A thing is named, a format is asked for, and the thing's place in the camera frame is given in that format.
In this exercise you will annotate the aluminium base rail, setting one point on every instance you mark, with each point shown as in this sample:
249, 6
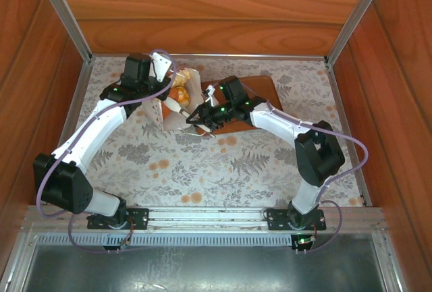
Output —
202, 214

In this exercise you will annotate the aluminium table edge rail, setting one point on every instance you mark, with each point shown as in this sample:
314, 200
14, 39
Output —
335, 86
209, 56
79, 86

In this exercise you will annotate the shiny metal sheet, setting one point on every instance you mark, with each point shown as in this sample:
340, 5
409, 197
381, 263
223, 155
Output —
202, 268

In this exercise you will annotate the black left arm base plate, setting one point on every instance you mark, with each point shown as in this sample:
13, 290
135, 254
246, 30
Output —
138, 218

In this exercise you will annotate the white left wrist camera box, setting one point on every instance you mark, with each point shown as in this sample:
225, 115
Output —
161, 66

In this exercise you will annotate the floral tablecloth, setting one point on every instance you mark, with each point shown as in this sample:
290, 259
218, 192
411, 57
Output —
202, 177

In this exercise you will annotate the small green-lit circuit board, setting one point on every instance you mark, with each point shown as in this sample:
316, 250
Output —
303, 240

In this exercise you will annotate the metal tongs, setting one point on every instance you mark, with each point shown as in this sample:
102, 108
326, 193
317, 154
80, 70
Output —
179, 107

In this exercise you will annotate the yellow ridged fake bread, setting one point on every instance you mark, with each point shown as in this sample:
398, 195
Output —
184, 95

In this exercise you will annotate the aluminium frame post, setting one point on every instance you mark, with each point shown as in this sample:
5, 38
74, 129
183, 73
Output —
61, 8
362, 8

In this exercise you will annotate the white patterned paper bag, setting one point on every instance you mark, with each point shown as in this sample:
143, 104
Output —
175, 121

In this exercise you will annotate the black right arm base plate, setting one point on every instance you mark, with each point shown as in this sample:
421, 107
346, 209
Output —
275, 219

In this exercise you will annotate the brown rectangular tray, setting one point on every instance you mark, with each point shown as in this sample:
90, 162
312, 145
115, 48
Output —
266, 86

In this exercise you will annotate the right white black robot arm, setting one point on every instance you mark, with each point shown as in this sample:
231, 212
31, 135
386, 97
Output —
280, 120

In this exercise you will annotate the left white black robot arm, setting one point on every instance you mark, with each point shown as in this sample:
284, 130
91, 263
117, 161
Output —
98, 126

